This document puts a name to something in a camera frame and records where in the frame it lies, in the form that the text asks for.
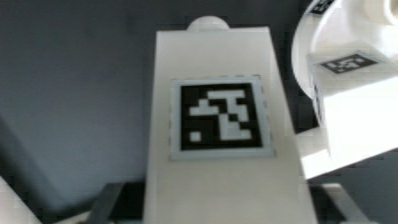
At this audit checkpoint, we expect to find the white stool leg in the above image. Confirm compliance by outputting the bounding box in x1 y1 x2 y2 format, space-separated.
295 0 398 180
144 16 317 224

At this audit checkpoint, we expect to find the white front fence bar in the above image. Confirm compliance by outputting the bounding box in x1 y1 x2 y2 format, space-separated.
0 177 41 224

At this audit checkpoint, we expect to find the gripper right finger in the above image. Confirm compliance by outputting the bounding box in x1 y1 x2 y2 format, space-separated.
311 183 381 224

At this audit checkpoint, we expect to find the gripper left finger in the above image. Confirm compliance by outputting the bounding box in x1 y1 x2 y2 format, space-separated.
86 183 125 224

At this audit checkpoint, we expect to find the white round stool seat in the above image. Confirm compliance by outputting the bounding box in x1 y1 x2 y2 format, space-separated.
292 0 398 96

